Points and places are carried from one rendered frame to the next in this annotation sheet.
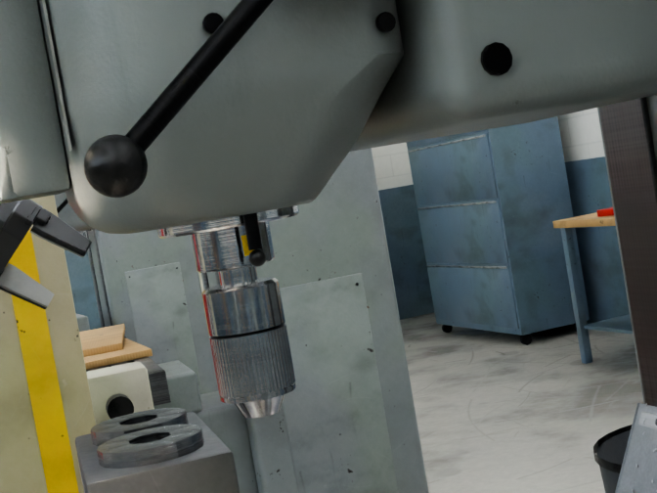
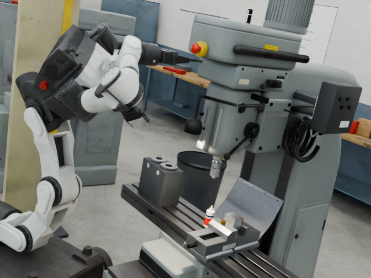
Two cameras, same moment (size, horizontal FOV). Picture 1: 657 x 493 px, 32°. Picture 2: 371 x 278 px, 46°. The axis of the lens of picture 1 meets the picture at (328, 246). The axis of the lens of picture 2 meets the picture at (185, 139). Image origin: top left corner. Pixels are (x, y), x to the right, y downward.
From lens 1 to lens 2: 1.50 m
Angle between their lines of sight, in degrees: 26
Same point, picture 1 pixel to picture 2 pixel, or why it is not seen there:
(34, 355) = not seen: hidden behind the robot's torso
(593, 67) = (268, 150)
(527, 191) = not seen: hidden behind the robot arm
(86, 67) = (221, 140)
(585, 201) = not seen: hidden behind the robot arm
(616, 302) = (154, 92)
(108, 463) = (164, 169)
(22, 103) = (207, 138)
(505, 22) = (262, 144)
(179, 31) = (233, 139)
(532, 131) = (146, 29)
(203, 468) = (180, 174)
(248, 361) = (217, 172)
